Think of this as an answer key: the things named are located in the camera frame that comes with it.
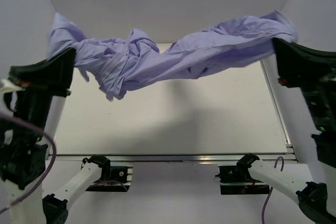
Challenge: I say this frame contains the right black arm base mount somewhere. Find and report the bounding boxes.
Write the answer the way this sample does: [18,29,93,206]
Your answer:
[215,166,270,195]

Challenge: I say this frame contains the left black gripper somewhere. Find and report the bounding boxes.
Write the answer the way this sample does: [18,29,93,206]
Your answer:
[10,45,78,141]

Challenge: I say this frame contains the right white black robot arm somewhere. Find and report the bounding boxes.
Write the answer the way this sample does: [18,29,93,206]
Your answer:
[237,38,335,223]

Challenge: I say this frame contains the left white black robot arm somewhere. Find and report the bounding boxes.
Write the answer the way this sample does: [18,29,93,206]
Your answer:
[1,48,111,223]

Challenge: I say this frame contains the lavender purple jacket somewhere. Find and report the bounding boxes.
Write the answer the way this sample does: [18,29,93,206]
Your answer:
[48,11,298,100]

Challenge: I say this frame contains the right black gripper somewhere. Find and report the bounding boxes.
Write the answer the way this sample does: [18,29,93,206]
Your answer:
[268,33,336,129]

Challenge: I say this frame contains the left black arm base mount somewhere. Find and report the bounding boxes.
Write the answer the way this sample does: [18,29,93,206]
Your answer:
[86,163,133,193]

